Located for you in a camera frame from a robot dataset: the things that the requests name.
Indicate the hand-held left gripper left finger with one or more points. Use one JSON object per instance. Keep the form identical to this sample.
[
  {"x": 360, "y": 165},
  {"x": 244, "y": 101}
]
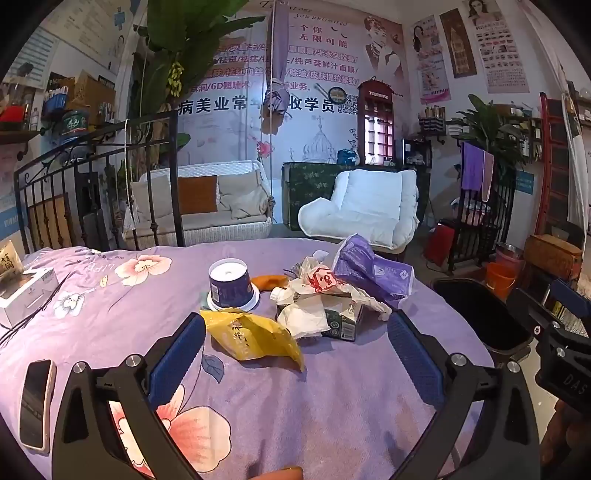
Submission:
[{"x": 178, "y": 355}]

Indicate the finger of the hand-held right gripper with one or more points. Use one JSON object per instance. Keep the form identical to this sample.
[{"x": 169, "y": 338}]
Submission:
[
  {"x": 570, "y": 296},
  {"x": 528, "y": 307}
]

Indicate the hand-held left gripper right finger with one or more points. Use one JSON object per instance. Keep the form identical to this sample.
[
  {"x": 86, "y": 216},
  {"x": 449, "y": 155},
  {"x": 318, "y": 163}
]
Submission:
[{"x": 413, "y": 355}]

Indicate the black trash bin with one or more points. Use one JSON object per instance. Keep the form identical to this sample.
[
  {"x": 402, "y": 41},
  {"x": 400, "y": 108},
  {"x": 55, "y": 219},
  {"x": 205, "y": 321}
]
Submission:
[{"x": 480, "y": 314}]

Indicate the white paper tissue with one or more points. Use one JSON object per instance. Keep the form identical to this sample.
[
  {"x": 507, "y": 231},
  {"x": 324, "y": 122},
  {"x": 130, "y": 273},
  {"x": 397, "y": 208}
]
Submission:
[
  {"x": 300, "y": 321},
  {"x": 376, "y": 308}
]

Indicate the orange bucket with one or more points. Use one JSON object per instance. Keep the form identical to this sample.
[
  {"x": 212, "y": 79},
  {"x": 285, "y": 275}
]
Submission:
[{"x": 501, "y": 281}]

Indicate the brown patterned suitcase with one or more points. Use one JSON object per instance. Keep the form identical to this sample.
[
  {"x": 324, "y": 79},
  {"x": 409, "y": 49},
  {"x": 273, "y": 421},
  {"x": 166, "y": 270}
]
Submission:
[{"x": 551, "y": 256}]

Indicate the pink basin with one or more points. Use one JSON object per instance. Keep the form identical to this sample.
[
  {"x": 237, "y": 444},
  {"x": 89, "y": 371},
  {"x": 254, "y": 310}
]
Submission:
[{"x": 508, "y": 264}]

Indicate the metal bowl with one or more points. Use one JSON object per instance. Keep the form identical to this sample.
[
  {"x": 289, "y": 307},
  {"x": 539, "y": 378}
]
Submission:
[{"x": 509, "y": 250}]

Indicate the green carton box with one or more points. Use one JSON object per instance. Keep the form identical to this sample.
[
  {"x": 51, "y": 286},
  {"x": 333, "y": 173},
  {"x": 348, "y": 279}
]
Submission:
[{"x": 344, "y": 325}]

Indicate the yellow plastic bag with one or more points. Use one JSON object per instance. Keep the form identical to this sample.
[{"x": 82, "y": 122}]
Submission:
[{"x": 258, "y": 339}]

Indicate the blue white paper cup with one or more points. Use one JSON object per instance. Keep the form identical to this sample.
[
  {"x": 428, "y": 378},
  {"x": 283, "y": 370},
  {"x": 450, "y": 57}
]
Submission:
[{"x": 228, "y": 286}]

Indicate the black metal rack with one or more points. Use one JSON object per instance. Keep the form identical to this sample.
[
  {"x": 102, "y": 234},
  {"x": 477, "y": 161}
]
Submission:
[{"x": 480, "y": 230}]

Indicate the purple plastic package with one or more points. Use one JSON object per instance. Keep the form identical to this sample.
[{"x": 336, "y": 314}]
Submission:
[{"x": 369, "y": 272}]

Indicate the purple floral tablecloth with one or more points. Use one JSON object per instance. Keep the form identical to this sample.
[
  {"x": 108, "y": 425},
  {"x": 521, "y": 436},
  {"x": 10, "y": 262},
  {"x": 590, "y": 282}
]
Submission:
[{"x": 323, "y": 392}]

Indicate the red bag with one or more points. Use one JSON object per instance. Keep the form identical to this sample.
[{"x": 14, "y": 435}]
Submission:
[{"x": 438, "y": 244}]

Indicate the orange peel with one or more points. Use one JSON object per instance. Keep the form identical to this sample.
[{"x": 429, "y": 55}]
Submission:
[{"x": 268, "y": 282}]

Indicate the white red-printed plastic bag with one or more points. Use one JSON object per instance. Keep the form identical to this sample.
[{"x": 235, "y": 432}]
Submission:
[{"x": 318, "y": 279}]

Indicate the white wicker swing sofa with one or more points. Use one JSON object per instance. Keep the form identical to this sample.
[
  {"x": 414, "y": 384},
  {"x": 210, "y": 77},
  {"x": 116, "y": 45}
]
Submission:
[{"x": 207, "y": 230}]

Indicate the pink towel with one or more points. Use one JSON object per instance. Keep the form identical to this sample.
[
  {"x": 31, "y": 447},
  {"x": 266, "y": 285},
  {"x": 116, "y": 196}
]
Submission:
[{"x": 488, "y": 177}]

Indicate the red ladder shelf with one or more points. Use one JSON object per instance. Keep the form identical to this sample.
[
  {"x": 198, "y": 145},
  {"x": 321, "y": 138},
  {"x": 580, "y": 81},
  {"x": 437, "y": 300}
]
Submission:
[{"x": 554, "y": 161}]

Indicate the white hanging apron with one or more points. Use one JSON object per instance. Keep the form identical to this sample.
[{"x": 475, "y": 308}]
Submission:
[{"x": 575, "y": 152}]

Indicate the smartphone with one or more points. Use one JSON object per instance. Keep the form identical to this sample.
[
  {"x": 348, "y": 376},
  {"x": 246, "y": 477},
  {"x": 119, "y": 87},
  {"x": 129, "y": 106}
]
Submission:
[{"x": 37, "y": 406}]

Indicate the purple towel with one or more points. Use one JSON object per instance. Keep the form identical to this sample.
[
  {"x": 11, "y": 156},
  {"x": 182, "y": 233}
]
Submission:
[{"x": 473, "y": 166}]

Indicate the white padded armchair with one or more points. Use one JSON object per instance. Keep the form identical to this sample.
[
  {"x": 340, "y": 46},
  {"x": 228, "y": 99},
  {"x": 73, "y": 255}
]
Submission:
[{"x": 364, "y": 203}]

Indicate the orange pillow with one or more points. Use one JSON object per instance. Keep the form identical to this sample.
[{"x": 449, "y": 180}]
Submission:
[{"x": 197, "y": 194}]

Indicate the white cardboard box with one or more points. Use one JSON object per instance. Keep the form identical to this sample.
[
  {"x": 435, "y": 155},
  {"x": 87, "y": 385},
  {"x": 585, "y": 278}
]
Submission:
[{"x": 23, "y": 295}]

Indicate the black metal railing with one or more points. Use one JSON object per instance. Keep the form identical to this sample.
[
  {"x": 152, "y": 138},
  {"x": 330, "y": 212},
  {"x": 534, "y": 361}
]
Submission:
[{"x": 173, "y": 184}]

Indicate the beige cushion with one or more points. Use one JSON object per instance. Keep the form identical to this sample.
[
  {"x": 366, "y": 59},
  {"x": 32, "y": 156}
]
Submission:
[{"x": 242, "y": 196}]

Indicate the green potted plant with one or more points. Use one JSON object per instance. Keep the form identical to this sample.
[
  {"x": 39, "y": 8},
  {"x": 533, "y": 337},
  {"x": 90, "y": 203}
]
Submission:
[{"x": 489, "y": 124}]

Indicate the black framed box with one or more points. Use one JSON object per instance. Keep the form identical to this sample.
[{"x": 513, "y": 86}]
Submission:
[{"x": 416, "y": 153}]

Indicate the brown paper package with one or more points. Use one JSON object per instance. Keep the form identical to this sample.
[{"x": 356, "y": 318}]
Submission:
[{"x": 9, "y": 263}]

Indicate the green floral cabinet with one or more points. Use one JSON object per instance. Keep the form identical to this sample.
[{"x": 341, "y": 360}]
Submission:
[{"x": 309, "y": 184}]

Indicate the blue bag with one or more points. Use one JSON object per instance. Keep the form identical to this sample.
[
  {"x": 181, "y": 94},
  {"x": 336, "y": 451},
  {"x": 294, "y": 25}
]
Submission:
[{"x": 348, "y": 157}]

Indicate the red phone booth cabinet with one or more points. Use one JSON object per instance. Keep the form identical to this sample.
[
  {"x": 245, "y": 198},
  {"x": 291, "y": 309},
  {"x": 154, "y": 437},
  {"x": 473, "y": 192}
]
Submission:
[{"x": 375, "y": 120}]

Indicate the teal bucket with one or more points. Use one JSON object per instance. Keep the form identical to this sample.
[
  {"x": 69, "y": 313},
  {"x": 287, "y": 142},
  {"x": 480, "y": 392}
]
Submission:
[{"x": 75, "y": 125}]

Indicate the white eyebrow chart poster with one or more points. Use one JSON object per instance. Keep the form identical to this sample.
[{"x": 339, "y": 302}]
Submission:
[{"x": 498, "y": 46}]

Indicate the brown cardboard box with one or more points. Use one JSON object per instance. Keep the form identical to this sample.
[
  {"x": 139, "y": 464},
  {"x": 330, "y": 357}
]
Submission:
[{"x": 92, "y": 97}]

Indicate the banana plant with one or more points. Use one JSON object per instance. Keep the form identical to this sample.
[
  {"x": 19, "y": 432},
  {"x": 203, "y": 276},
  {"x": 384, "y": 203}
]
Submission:
[{"x": 184, "y": 37}]

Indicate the purple hanging cloth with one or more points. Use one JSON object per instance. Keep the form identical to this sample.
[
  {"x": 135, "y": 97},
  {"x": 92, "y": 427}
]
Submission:
[{"x": 279, "y": 46}]

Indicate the large wall poster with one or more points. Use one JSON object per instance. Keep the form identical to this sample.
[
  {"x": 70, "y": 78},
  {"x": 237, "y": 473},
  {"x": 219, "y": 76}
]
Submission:
[{"x": 231, "y": 106}]

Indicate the pink wall poster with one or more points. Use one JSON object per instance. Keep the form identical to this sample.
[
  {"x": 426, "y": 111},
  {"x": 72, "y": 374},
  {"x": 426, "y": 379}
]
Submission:
[{"x": 431, "y": 60}]

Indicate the brown wall poster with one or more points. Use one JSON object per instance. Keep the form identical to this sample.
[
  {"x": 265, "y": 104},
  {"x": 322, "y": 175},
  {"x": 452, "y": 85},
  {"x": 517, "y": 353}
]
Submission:
[{"x": 458, "y": 44}]

